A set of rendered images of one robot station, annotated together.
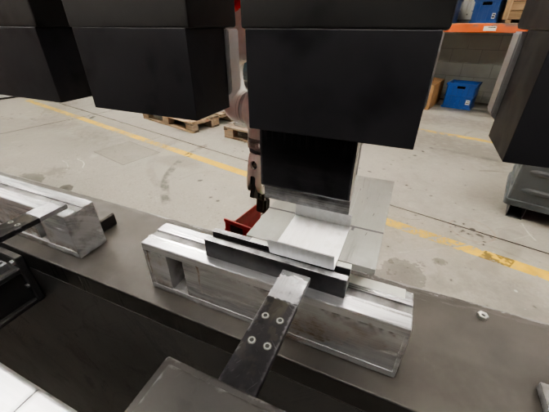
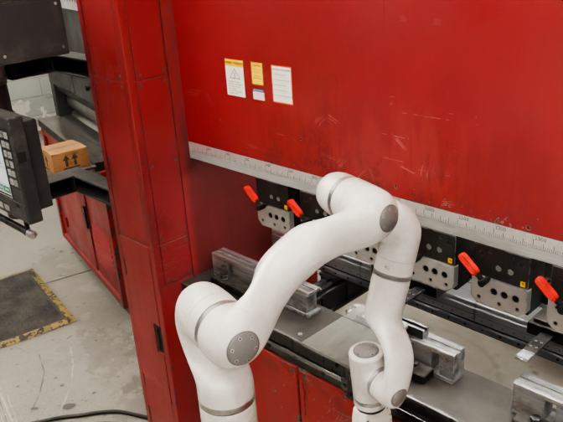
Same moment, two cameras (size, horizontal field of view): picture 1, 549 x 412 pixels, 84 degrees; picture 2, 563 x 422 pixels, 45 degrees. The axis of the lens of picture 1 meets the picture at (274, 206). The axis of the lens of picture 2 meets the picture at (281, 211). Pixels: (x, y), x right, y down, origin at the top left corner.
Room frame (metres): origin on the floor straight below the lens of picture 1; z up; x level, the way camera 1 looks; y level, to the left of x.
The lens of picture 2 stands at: (2.04, 0.39, 2.09)
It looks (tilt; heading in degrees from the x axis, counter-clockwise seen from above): 23 degrees down; 203
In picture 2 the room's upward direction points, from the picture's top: 4 degrees counter-clockwise
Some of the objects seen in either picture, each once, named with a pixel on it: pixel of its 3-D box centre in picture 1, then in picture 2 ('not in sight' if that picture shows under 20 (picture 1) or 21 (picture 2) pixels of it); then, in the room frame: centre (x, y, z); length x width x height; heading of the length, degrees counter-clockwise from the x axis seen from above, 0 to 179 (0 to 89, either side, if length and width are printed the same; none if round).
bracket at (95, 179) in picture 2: not in sight; (77, 192); (0.03, -1.33, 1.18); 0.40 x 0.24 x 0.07; 66
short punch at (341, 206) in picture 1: (306, 167); not in sight; (0.30, -0.03, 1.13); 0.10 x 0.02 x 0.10; 66
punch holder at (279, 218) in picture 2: not in sight; (281, 202); (0.13, -0.43, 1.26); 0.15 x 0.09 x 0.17; 66
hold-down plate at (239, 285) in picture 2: not in sight; (242, 290); (0.11, -0.61, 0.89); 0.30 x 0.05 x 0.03; 66
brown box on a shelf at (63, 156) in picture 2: not in sight; (62, 156); (-0.71, -2.02, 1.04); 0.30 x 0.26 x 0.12; 53
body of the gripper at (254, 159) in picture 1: (264, 167); (372, 417); (0.70, 0.03, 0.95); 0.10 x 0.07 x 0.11; 148
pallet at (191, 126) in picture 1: (188, 114); not in sight; (4.61, 1.30, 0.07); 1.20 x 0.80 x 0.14; 51
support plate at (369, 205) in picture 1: (330, 206); (355, 335); (0.43, -0.09, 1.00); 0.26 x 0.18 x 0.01; 156
